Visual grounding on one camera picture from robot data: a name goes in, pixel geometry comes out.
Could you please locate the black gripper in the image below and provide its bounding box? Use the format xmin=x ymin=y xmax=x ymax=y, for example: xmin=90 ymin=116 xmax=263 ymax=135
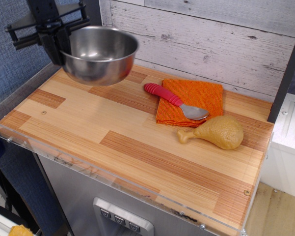
xmin=5 ymin=0 xmax=89 ymax=66

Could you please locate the stainless steel bowl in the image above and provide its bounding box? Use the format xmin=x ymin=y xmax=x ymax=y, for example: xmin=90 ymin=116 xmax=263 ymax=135
xmin=61 ymin=26 xmax=139 ymax=86

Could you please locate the stainless steel cabinet front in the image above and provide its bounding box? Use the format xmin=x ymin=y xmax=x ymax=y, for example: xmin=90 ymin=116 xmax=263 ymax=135
xmin=38 ymin=155 xmax=210 ymax=236

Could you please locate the orange folded cloth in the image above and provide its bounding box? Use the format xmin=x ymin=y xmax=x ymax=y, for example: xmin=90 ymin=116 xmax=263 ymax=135
xmin=156 ymin=79 xmax=223 ymax=127

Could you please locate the silver button control panel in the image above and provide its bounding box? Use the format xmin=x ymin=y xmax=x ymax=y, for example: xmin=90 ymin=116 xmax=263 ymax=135
xmin=93 ymin=197 xmax=154 ymax=236

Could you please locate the plastic toy chicken drumstick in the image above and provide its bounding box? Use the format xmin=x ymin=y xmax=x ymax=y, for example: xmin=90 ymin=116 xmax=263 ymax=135
xmin=177 ymin=116 xmax=244 ymax=150

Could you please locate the white appliance at right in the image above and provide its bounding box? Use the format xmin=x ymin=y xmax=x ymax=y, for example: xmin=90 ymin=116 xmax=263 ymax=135
xmin=260 ymin=93 xmax=295 ymax=196

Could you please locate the dark left shelf post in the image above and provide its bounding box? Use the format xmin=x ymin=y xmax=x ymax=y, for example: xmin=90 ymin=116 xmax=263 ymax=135
xmin=79 ymin=0 xmax=102 ymax=26

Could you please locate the dark shelf post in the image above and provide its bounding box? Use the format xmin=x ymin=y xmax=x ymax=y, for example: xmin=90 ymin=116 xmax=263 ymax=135
xmin=79 ymin=0 xmax=102 ymax=26
xmin=267 ymin=46 xmax=295 ymax=123

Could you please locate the red handled metal spoon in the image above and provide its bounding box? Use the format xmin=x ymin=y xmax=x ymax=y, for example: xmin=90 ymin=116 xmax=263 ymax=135
xmin=143 ymin=83 xmax=210 ymax=120

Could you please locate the dark right shelf post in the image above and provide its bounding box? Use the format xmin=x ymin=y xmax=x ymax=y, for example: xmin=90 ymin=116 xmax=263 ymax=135
xmin=267 ymin=46 xmax=295 ymax=123

